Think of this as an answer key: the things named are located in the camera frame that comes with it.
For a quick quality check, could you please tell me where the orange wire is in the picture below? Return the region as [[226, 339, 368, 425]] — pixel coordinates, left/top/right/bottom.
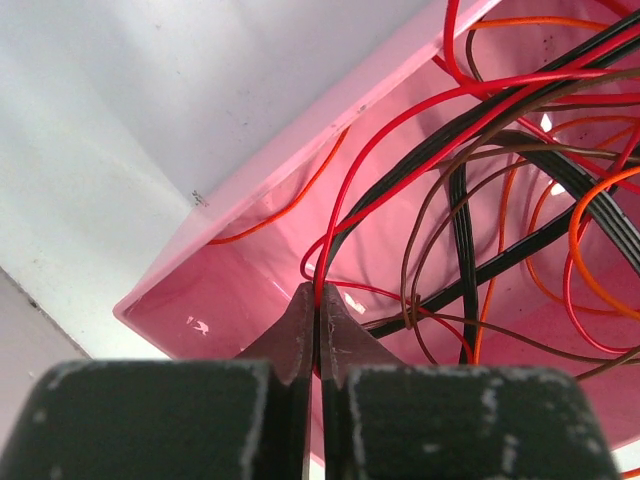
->
[[207, 17, 640, 366]]

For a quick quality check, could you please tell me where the pink plastic box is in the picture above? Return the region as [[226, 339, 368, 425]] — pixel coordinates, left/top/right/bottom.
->
[[112, 0, 640, 454]]

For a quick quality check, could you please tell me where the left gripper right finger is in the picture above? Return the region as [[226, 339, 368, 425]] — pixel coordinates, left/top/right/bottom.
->
[[319, 285, 619, 479]]

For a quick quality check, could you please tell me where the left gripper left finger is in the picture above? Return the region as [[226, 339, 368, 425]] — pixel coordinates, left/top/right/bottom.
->
[[1, 283, 315, 479]]

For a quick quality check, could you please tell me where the red wire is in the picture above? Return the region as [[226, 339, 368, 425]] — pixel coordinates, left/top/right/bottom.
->
[[299, 0, 640, 374]]

